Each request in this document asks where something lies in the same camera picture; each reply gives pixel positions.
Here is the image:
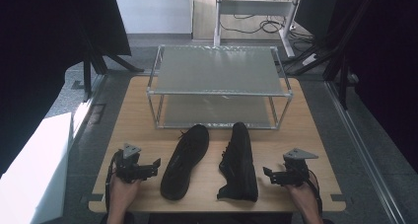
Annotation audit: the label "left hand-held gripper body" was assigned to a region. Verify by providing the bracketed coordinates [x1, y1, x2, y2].
[114, 143, 156, 185]

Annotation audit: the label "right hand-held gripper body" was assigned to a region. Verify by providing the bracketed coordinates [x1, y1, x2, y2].
[273, 147, 319, 187]

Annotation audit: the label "black shoe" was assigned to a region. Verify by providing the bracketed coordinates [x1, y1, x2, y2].
[216, 121, 259, 203]
[160, 123, 211, 201]

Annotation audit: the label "grey two-tier shoe rack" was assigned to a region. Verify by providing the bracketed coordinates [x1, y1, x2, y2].
[146, 44, 294, 130]

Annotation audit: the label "person's right hand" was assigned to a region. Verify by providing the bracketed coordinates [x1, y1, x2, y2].
[285, 176, 322, 218]

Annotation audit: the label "person's left hand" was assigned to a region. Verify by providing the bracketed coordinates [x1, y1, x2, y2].
[107, 174, 143, 216]

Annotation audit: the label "black tripod stand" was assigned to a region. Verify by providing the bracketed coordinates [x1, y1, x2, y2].
[76, 26, 146, 102]

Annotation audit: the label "white power strip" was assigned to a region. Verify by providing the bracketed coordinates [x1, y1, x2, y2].
[301, 52, 318, 67]

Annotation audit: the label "black metal stand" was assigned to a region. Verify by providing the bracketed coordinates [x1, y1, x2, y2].
[281, 0, 379, 111]

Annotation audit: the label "dark curtain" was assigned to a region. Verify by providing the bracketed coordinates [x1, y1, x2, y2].
[323, 0, 418, 174]

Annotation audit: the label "black curtain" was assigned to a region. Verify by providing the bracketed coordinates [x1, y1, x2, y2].
[0, 0, 132, 178]

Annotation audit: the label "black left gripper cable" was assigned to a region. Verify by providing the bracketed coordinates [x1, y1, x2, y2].
[104, 149, 122, 212]

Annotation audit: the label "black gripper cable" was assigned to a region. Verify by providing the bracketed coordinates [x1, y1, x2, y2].
[307, 169, 324, 216]
[104, 149, 122, 212]

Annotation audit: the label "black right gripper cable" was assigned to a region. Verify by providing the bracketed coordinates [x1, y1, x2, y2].
[307, 169, 324, 216]

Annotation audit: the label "silver floor rail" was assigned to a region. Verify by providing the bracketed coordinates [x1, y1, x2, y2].
[324, 80, 410, 224]

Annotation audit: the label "black floor cables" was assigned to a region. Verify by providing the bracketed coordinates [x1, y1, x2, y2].
[219, 12, 317, 44]

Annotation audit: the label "white desk frame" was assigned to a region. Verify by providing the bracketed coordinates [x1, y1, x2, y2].
[213, 0, 306, 59]

